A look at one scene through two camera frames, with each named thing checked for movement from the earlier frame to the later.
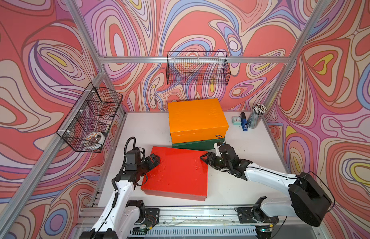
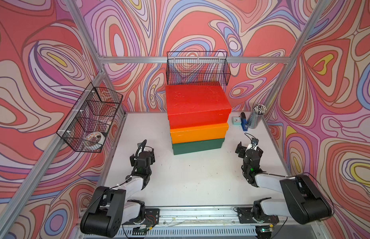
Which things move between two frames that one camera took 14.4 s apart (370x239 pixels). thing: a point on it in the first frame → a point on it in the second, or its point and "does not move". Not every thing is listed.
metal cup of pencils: (258, 111) does not move
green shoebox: (201, 145) does not move
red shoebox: (180, 172) → (191, 105)
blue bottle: (243, 122) does not move
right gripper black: (210, 159) → (241, 149)
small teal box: (236, 120) does not move
